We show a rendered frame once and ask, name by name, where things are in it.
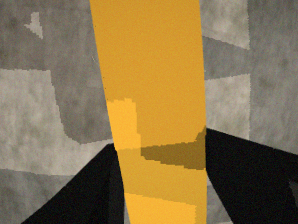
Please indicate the yellow bar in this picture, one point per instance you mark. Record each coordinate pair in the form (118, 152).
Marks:
(150, 54)

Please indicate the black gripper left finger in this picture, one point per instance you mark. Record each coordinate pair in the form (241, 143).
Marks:
(95, 195)

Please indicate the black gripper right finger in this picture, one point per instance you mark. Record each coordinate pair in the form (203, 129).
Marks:
(257, 184)

